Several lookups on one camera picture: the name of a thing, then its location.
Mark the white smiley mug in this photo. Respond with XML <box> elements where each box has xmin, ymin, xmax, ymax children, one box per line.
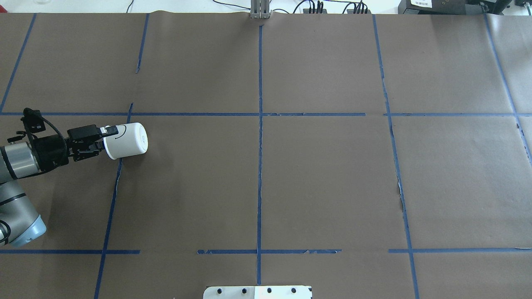
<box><xmin>103</xmin><ymin>123</ymin><xmax>149</xmax><ymax>160</ymax></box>

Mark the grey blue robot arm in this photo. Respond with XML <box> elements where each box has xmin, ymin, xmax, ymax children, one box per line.
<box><xmin>0</xmin><ymin>123</ymin><xmax>118</xmax><ymax>247</ymax></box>

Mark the aluminium frame post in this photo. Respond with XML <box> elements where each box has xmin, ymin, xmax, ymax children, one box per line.
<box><xmin>250</xmin><ymin>0</ymin><xmax>271</xmax><ymax>19</ymax></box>

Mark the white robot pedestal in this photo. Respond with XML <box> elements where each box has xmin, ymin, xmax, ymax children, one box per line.
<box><xmin>203</xmin><ymin>285</ymin><xmax>313</xmax><ymax>299</ymax></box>

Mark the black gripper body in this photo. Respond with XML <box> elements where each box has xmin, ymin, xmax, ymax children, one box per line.
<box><xmin>32</xmin><ymin>125</ymin><xmax>104</xmax><ymax>170</ymax></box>

